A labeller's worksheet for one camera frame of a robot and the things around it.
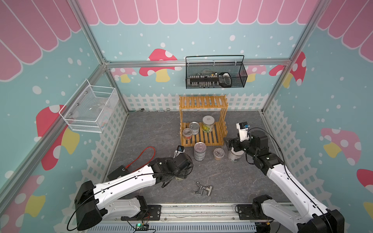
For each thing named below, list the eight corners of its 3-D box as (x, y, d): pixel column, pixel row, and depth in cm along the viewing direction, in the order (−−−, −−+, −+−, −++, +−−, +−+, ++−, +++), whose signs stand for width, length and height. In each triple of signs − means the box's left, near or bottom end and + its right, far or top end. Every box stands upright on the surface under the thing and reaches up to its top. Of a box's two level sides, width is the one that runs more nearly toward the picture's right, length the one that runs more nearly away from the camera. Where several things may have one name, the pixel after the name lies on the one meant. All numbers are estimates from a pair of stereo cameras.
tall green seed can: (194, 161, 93) (194, 153, 85) (193, 150, 98) (194, 141, 90) (205, 161, 93) (207, 153, 85) (204, 150, 98) (206, 141, 90)
